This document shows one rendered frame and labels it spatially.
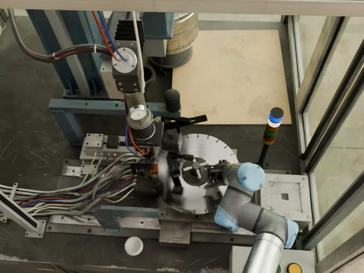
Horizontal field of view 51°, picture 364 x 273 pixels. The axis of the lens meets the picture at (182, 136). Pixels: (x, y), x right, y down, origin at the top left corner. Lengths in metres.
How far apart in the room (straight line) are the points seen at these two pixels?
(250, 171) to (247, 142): 0.69
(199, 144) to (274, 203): 0.36
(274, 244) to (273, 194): 0.47
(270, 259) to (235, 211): 0.16
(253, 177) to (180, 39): 0.91
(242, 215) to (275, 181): 0.46
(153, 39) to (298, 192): 0.77
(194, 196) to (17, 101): 1.07
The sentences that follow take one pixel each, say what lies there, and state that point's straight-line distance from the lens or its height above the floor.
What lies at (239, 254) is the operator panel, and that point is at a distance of 1.39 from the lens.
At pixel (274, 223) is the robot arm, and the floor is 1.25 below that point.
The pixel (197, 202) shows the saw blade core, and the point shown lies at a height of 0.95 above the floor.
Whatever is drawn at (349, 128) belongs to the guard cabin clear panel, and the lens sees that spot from 1.24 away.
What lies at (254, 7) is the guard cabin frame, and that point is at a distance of 0.36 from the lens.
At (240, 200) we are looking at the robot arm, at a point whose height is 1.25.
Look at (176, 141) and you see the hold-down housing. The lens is 1.14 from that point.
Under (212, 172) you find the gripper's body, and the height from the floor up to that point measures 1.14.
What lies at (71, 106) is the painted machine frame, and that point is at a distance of 1.54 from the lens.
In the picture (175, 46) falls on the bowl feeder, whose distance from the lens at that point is 1.80.
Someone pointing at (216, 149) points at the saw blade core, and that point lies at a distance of 1.47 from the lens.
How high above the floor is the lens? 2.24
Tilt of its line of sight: 60 degrees down
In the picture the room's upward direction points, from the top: 4 degrees counter-clockwise
